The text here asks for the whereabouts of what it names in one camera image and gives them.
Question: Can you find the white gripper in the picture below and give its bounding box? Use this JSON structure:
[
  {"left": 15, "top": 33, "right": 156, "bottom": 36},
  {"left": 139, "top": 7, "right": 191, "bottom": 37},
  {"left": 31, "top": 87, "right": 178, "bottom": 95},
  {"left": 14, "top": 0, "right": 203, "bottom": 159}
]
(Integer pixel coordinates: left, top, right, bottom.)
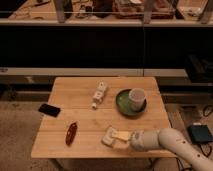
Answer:
[{"left": 112, "top": 131, "right": 146, "bottom": 151}]

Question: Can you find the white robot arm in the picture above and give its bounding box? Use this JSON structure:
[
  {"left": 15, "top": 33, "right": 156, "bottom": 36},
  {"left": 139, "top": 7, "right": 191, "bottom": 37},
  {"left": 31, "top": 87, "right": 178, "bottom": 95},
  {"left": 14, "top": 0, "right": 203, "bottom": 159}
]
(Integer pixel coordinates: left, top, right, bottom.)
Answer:
[{"left": 111, "top": 128, "right": 213, "bottom": 171}]

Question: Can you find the green ceramic bowl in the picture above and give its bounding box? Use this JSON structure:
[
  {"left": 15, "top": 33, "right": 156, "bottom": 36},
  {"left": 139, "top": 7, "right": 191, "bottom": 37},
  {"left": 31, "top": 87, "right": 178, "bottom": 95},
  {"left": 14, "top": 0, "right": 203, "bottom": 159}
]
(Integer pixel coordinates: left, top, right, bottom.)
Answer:
[{"left": 115, "top": 89, "right": 147, "bottom": 117}]

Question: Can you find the white ceramic cup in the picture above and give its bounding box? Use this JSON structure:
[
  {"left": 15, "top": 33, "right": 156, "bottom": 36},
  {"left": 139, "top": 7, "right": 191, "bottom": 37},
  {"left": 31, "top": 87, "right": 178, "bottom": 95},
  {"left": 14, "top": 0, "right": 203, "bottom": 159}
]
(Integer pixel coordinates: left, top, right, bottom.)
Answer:
[{"left": 128, "top": 88, "right": 145, "bottom": 111}]

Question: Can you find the wooden folding table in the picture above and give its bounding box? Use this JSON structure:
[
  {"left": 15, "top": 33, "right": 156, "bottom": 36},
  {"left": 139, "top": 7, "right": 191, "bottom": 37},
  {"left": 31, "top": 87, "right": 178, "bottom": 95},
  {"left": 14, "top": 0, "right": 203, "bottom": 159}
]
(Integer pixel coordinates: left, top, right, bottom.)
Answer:
[{"left": 31, "top": 77, "right": 172, "bottom": 158}]

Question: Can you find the white squeeze bottle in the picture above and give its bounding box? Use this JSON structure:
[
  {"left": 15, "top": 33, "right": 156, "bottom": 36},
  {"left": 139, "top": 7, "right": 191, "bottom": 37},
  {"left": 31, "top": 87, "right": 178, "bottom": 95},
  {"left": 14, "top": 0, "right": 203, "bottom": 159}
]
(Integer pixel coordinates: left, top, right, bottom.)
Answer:
[{"left": 92, "top": 82, "right": 108, "bottom": 110}]

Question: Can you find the dark red chili pepper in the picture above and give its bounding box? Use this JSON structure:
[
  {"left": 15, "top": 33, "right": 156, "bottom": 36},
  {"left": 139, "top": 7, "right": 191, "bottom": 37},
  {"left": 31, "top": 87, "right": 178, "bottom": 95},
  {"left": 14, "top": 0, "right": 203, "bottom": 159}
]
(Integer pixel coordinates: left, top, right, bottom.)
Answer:
[{"left": 65, "top": 122, "right": 78, "bottom": 146}]

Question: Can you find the black power box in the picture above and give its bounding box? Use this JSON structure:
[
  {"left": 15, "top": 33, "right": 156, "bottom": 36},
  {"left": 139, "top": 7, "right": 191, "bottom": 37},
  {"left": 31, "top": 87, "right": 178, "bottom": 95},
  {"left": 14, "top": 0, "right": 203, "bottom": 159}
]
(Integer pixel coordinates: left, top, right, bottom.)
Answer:
[{"left": 187, "top": 125, "right": 213, "bottom": 144}]

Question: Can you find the black smartphone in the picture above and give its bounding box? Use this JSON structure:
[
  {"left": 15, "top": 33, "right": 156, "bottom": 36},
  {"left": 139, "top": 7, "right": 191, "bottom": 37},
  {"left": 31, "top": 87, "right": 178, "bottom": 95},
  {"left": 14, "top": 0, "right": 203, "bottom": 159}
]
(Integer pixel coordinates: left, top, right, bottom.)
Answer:
[{"left": 38, "top": 104, "right": 61, "bottom": 117}]

